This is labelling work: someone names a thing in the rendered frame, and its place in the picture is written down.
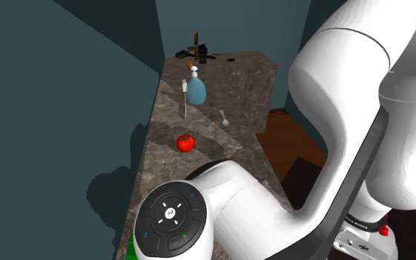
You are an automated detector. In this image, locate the black coffee machine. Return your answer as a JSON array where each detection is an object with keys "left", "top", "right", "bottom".
[{"left": 197, "top": 44, "right": 209, "bottom": 65}]

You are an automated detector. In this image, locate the blue spray bottle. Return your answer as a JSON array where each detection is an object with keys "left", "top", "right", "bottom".
[{"left": 186, "top": 66, "right": 208, "bottom": 106}]

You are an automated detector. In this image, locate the black pan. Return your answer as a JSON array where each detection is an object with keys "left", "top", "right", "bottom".
[{"left": 174, "top": 49, "right": 196, "bottom": 60}]

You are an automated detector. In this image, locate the dark robot stand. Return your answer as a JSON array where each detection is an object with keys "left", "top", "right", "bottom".
[{"left": 387, "top": 208, "right": 416, "bottom": 260}]

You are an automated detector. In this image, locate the green flat thing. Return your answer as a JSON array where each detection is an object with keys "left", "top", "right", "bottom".
[{"left": 125, "top": 230, "right": 139, "bottom": 260}]

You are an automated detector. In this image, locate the silver spoon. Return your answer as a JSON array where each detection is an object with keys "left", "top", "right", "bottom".
[{"left": 219, "top": 109, "right": 231, "bottom": 128}]

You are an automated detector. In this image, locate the brown wooden stand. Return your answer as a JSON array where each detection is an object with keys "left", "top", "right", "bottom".
[{"left": 187, "top": 32, "right": 200, "bottom": 61}]

